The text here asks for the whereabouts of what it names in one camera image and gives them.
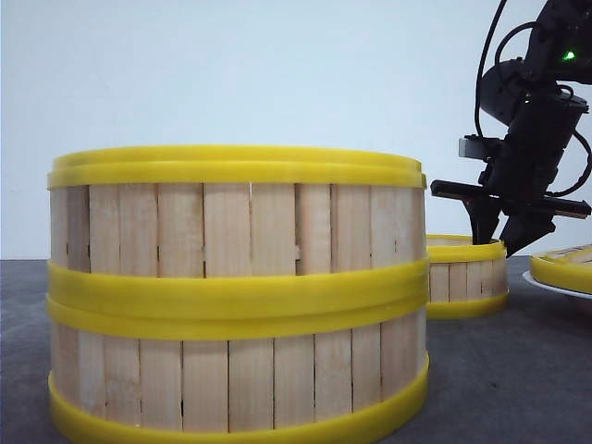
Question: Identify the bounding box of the woven bamboo steamer lid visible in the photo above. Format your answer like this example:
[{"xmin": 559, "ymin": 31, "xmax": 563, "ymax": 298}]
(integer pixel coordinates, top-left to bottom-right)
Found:
[{"xmin": 530, "ymin": 244, "xmax": 591, "ymax": 294}]

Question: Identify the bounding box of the bamboo steamer basket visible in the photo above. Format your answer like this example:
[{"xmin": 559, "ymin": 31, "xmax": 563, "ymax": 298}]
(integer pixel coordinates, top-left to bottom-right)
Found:
[
  {"xmin": 426, "ymin": 234, "xmax": 509, "ymax": 320},
  {"xmin": 48, "ymin": 297, "xmax": 429, "ymax": 443},
  {"xmin": 46, "ymin": 144, "xmax": 430, "ymax": 323}
]

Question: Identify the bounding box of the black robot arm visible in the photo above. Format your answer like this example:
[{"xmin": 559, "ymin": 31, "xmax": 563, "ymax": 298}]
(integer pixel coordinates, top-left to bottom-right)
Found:
[{"xmin": 431, "ymin": 1, "xmax": 591, "ymax": 255}]

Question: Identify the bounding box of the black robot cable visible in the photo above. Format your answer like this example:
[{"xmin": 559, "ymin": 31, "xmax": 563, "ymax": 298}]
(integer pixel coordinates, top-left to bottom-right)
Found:
[{"xmin": 471, "ymin": 0, "xmax": 592, "ymax": 198}]

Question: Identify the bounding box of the white plate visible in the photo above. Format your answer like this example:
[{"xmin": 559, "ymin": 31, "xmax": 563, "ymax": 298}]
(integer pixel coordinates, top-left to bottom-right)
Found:
[{"xmin": 522, "ymin": 271, "xmax": 592, "ymax": 300}]

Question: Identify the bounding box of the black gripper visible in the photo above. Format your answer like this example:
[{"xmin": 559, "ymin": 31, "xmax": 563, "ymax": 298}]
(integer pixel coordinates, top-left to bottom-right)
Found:
[{"xmin": 431, "ymin": 94, "xmax": 591, "ymax": 258}]

